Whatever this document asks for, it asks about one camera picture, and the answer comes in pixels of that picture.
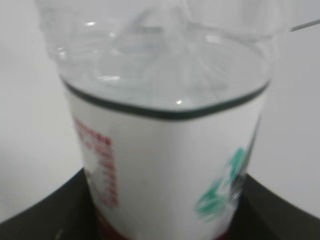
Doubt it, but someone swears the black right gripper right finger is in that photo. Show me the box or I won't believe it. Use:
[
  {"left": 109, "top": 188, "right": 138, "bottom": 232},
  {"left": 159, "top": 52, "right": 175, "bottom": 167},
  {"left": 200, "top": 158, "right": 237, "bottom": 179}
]
[{"left": 226, "top": 176, "right": 320, "bottom": 240}]

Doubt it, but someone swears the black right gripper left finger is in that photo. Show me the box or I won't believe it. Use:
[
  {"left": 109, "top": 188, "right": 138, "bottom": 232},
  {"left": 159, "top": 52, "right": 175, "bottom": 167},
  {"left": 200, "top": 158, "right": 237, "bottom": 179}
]
[{"left": 0, "top": 170, "right": 100, "bottom": 240}]

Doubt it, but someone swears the clear plastic water bottle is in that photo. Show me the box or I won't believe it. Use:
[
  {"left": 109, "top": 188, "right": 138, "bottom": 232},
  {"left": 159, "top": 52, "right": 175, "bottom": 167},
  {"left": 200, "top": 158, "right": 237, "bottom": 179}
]
[{"left": 35, "top": 0, "right": 288, "bottom": 240}]

